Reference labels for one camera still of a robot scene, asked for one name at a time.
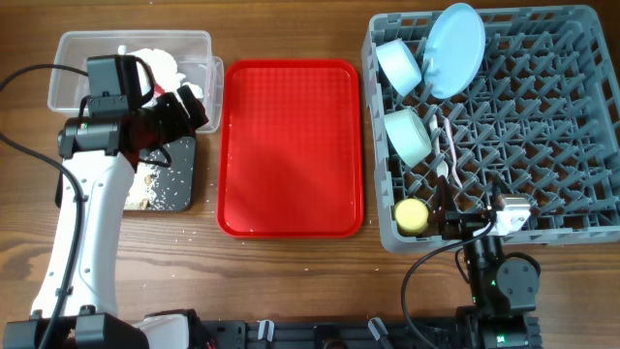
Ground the red snack wrapper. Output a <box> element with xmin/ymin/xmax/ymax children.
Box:
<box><xmin>154</xmin><ymin>84</ymin><xmax>165</xmax><ymax>97</ymax></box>

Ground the white plastic spoon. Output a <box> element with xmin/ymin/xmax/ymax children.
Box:
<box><xmin>429</xmin><ymin>115</ymin><xmax>449</xmax><ymax>177</ymax></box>

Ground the yellow plastic cup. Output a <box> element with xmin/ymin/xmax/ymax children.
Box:
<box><xmin>393</xmin><ymin>199</ymin><xmax>429</xmax><ymax>237</ymax></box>

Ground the white tissue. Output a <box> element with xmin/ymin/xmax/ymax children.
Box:
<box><xmin>117</xmin><ymin>46</ymin><xmax>204</xmax><ymax>107</ymax></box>

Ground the light green bowl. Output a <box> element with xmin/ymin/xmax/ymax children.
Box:
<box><xmin>384</xmin><ymin>109</ymin><xmax>432</xmax><ymax>168</ymax></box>

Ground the white plastic fork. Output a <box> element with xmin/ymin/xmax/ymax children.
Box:
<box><xmin>444</xmin><ymin>118</ymin><xmax>463</xmax><ymax>189</ymax></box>

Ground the blue bowl with food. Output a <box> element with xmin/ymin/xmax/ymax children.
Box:
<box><xmin>377</xmin><ymin>39</ymin><xmax>422</xmax><ymax>96</ymax></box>

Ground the light blue plate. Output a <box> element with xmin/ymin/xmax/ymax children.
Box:
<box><xmin>422</xmin><ymin>3</ymin><xmax>485</xmax><ymax>99</ymax></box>

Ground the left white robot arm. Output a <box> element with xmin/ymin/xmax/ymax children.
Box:
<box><xmin>3</xmin><ymin>55</ymin><xmax>219</xmax><ymax>348</ymax></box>

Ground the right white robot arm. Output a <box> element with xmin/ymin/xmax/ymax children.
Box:
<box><xmin>438</xmin><ymin>211</ymin><xmax>543</xmax><ymax>348</ymax></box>

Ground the black waste tray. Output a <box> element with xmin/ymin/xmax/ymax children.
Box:
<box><xmin>62</xmin><ymin>137</ymin><xmax>197</xmax><ymax>217</ymax></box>

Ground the grey dishwasher rack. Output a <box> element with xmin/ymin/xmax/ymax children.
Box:
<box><xmin>361</xmin><ymin>5</ymin><xmax>619</xmax><ymax>253</ymax></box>

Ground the clear plastic bin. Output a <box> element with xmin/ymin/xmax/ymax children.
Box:
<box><xmin>54</xmin><ymin>30</ymin><xmax>224</xmax><ymax>134</ymax></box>

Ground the food scraps and rice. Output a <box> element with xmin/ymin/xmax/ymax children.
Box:
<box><xmin>124</xmin><ymin>162</ymin><xmax>166</xmax><ymax>210</ymax></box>

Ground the red plastic tray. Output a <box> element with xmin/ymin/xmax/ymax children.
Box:
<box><xmin>216</xmin><ymin>59</ymin><xmax>364</xmax><ymax>238</ymax></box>

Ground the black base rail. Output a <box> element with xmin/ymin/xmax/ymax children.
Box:
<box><xmin>193</xmin><ymin>315</ymin><xmax>543</xmax><ymax>349</ymax></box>

